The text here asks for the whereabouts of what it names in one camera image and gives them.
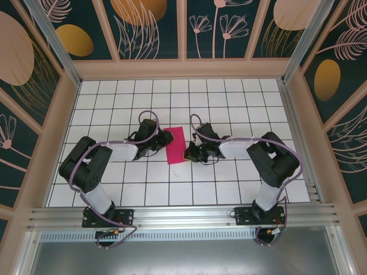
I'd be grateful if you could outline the pink paper sheet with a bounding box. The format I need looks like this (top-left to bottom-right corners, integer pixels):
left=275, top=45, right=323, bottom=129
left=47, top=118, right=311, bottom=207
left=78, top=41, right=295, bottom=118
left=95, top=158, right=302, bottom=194
left=163, top=126, right=186, bottom=165

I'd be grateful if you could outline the grey metal sheet panel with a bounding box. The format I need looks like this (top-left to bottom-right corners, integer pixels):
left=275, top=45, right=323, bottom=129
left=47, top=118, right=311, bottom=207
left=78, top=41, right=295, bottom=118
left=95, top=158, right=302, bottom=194
left=17, top=226, right=353, bottom=275

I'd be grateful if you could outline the aluminium mounting rail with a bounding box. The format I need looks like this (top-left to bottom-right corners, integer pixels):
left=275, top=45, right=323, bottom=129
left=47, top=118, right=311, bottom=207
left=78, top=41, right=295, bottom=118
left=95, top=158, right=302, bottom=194
left=25, top=203, right=342, bottom=231

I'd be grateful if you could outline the slotted metal cable duct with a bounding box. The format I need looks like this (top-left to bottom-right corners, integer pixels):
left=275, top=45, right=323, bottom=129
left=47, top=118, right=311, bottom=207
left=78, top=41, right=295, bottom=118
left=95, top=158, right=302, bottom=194
left=38, top=230, right=259, bottom=243

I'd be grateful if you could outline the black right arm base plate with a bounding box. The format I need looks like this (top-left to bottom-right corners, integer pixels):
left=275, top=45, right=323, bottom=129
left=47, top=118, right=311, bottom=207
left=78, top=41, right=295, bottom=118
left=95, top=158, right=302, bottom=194
left=233, top=206, right=286, bottom=227

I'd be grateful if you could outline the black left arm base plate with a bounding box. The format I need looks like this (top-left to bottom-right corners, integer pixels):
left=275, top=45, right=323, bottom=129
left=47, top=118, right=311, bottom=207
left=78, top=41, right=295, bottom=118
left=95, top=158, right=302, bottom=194
left=81, top=208, right=135, bottom=229

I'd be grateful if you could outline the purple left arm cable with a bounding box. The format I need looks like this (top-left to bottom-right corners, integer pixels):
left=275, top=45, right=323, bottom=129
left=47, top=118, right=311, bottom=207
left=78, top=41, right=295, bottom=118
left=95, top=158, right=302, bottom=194
left=70, top=110, right=161, bottom=250

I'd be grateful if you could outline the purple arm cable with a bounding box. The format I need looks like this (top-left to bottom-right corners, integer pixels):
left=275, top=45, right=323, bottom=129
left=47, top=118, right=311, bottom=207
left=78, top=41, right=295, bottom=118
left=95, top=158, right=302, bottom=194
left=190, top=113, right=304, bottom=247
left=70, top=110, right=161, bottom=250

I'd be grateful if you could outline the aluminium side rail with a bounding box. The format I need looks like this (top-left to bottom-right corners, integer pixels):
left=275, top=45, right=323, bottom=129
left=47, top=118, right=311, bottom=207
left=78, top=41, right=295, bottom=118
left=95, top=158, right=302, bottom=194
left=278, top=80, right=323, bottom=204

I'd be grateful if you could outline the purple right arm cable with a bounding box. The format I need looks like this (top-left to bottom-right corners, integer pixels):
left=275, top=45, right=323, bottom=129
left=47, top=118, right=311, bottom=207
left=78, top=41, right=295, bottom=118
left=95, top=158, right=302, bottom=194
left=190, top=113, right=304, bottom=247

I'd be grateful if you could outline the aluminium frame post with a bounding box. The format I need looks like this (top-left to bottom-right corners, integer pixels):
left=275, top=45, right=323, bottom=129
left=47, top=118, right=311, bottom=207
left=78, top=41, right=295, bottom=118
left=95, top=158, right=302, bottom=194
left=280, top=0, right=345, bottom=85
left=22, top=0, right=83, bottom=87

